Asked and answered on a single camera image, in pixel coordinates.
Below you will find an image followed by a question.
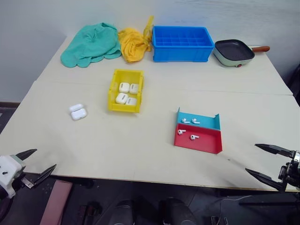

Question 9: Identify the blue shallow tray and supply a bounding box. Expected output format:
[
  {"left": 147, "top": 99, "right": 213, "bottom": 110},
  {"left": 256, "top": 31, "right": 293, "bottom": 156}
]
[{"left": 175, "top": 107, "right": 222, "bottom": 131}]

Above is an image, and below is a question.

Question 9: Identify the yellow translucent strap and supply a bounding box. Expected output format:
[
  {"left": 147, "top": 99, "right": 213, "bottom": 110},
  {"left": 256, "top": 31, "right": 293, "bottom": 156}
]
[{"left": 142, "top": 15, "right": 155, "bottom": 51}]

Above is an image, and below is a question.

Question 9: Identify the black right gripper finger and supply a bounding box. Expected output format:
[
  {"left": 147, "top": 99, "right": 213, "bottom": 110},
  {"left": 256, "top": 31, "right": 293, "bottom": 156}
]
[
  {"left": 245, "top": 167, "right": 288, "bottom": 193},
  {"left": 255, "top": 143, "right": 294, "bottom": 158}
]

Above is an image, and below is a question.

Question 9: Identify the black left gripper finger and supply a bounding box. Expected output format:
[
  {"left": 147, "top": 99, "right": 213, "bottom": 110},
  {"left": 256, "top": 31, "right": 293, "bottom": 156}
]
[
  {"left": 32, "top": 164, "right": 58, "bottom": 188},
  {"left": 15, "top": 148, "right": 38, "bottom": 162}
]

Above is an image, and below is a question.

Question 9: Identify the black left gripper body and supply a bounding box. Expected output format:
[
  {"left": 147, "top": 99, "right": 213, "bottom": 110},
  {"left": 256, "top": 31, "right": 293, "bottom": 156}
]
[{"left": 13, "top": 163, "right": 34, "bottom": 190}]

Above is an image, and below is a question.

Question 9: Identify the yellow plastic bin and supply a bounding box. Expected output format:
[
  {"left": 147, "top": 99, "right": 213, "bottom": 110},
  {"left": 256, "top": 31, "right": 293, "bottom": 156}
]
[{"left": 107, "top": 68, "right": 144, "bottom": 114}]

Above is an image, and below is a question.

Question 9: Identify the red shallow tray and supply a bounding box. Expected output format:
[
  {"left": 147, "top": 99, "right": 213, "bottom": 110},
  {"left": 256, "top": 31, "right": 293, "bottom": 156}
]
[{"left": 173, "top": 122, "right": 224, "bottom": 155}]

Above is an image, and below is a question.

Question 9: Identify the yellow cloth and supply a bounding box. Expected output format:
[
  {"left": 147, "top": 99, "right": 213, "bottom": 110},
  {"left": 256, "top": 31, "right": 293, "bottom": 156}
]
[{"left": 117, "top": 27, "right": 152, "bottom": 63}]

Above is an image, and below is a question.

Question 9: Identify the dark rounded shape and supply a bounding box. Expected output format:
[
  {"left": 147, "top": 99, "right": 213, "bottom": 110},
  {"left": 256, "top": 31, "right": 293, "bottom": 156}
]
[{"left": 110, "top": 198, "right": 143, "bottom": 225}]

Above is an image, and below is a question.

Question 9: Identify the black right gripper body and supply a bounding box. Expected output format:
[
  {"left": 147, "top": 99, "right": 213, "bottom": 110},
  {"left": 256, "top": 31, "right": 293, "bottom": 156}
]
[{"left": 278, "top": 150, "right": 300, "bottom": 192}]

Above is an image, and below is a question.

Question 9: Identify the green electric frying pan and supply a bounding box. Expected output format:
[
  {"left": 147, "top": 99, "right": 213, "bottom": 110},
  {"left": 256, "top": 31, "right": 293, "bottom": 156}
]
[{"left": 213, "top": 39, "right": 270, "bottom": 68}]

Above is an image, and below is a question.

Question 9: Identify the blue compartment crate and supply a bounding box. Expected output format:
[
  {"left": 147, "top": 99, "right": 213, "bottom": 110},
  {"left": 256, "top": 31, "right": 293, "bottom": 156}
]
[{"left": 151, "top": 25, "right": 215, "bottom": 63}]

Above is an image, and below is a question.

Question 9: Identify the pink board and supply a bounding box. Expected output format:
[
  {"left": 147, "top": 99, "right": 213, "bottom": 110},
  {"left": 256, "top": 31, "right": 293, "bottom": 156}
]
[{"left": 45, "top": 180, "right": 74, "bottom": 225}]

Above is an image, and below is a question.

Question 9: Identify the green cloth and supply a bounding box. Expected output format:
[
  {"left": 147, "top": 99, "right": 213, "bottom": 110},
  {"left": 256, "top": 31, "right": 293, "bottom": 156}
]
[{"left": 60, "top": 22, "right": 122, "bottom": 68}]

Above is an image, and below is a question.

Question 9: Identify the white cable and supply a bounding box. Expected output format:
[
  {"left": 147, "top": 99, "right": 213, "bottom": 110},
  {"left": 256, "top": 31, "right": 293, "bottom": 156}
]
[{"left": 219, "top": 191, "right": 250, "bottom": 211}]

